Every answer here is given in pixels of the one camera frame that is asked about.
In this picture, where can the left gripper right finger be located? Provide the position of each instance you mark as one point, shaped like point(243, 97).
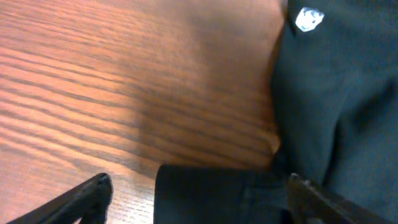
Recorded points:
point(308, 201)

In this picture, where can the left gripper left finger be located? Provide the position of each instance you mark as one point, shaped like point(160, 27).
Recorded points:
point(86, 203)

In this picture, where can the black t-shirt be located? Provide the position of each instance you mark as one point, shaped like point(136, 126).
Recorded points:
point(334, 90)

